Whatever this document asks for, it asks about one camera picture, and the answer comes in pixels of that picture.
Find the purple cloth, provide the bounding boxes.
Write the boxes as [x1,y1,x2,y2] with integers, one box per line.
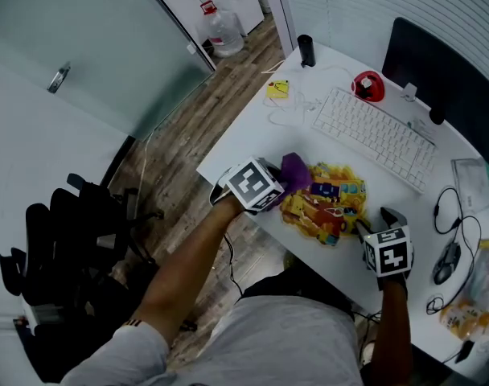
[267,151,314,212]

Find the metal door handle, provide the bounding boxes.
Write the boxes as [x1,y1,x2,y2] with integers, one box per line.
[46,61,72,95]

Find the red round tape dispenser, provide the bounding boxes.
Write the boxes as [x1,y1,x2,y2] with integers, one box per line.
[350,69,386,104]

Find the black office chair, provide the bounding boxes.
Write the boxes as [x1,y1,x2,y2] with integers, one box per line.
[0,172,166,339]

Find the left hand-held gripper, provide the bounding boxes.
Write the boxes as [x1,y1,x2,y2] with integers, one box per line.
[209,157,286,216]

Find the white floor cable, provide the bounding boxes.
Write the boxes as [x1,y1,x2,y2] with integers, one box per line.
[134,125,158,219]

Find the white water dispenser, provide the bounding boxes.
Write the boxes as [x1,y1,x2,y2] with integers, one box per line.
[223,0,266,36]

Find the person's grey shirt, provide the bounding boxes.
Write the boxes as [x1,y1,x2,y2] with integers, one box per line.
[58,294,366,386]

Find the clear plastic packet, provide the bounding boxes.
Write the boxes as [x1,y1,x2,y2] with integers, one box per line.
[450,156,489,217]

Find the person's left forearm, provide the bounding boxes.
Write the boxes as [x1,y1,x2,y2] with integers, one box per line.
[134,193,246,350]

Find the black plug adapter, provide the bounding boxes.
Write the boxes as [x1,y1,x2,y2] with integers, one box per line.
[454,339,475,364]

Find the black monitor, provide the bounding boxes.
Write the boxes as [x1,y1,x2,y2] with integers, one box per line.
[380,16,489,179]

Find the clear water jug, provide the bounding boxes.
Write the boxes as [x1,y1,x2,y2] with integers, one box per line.
[199,0,245,59]

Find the white keyboard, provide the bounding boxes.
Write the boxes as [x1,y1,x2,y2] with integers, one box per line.
[310,86,438,196]

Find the black mouse cable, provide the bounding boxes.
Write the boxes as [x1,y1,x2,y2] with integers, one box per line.
[425,186,483,316]

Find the black computer mouse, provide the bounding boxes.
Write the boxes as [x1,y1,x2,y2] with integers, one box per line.
[431,240,462,286]

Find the black cylinder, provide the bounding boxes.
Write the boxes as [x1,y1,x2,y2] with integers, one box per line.
[296,34,317,69]

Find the person's right forearm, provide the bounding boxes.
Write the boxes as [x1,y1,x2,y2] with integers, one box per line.
[370,278,415,386]

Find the frosted glass door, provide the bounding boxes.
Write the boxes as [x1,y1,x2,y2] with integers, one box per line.
[0,0,217,143]

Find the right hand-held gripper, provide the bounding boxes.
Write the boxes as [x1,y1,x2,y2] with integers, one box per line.
[355,206,415,293]

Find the person's black shorts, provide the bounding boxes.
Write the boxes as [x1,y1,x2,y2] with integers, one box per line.
[241,266,355,320]

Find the black hanging cable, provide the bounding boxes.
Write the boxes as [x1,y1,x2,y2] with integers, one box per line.
[222,231,245,299]

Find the small white stand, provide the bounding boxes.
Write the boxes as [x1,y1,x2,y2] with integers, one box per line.
[400,82,419,104]

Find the yellow notepad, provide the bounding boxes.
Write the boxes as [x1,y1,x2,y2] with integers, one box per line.
[265,79,291,101]

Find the plastic bag of oranges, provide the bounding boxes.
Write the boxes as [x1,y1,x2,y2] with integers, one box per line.
[438,237,489,342]

